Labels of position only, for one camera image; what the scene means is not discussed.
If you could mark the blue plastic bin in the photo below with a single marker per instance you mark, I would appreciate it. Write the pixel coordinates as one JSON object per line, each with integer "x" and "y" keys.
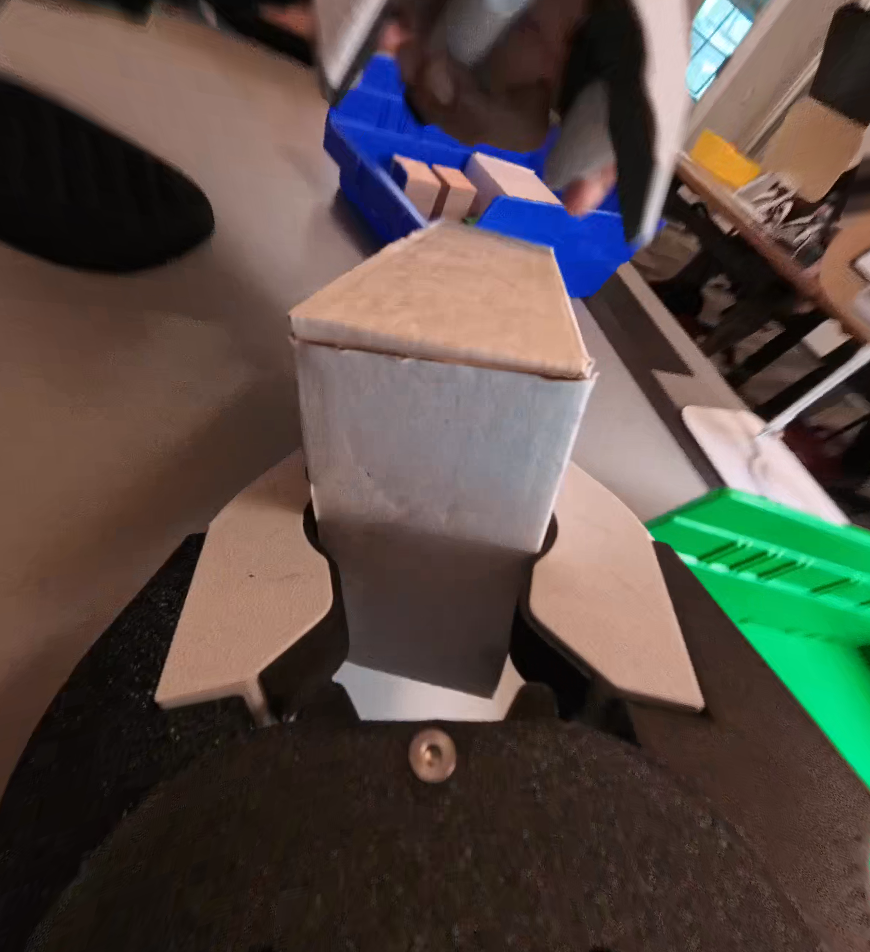
{"x": 554, "y": 230}

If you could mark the green plastic bin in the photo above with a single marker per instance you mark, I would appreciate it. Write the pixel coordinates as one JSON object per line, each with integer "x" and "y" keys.
{"x": 814, "y": 632}

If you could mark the wooden background table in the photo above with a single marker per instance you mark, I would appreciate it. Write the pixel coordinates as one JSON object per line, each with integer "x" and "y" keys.
{"x": 785, "y": 256}

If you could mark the person's left hand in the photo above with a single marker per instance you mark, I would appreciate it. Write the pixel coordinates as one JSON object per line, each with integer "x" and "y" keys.
{"x": 479, "y": 104}

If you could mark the yellow plastic bin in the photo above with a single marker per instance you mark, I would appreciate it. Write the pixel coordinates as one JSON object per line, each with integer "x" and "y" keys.
{"x": 725, "y": 158}

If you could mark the white cardboard mailer box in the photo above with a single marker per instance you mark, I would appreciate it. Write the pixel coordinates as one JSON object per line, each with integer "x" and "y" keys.
{"x": 442, "y": 431}
{"x": 509, "y": 182}

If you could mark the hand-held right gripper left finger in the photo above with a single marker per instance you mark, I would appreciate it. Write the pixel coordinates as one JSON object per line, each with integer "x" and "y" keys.
{"x": 249, "y": 595}

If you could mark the tan and black panel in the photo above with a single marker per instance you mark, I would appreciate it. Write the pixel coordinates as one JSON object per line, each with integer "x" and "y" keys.
{"x": 814, "y": 141}

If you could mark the document stand with white base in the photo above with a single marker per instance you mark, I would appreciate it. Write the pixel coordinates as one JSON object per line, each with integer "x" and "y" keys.
{"x": 740, "y": 454}

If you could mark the natural wooden cube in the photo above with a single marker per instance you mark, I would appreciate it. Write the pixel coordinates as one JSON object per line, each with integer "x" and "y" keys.
{"x": 456, "y": 192}
{"x": 420, "y": 186}

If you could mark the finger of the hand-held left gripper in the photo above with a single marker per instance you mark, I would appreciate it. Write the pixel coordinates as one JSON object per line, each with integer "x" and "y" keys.
{"x": 665, "y": 111}
{"x": 346, "y": 37}

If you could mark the window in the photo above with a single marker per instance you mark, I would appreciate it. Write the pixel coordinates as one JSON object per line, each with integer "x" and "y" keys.
{"x": 718, "y": 44}

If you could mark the grey desk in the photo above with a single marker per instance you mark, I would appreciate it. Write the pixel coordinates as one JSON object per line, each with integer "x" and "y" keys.
{"x": 145, "y": 409}

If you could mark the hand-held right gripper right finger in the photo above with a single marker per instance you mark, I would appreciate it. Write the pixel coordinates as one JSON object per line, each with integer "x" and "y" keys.
{"x": 606, "y": 595}

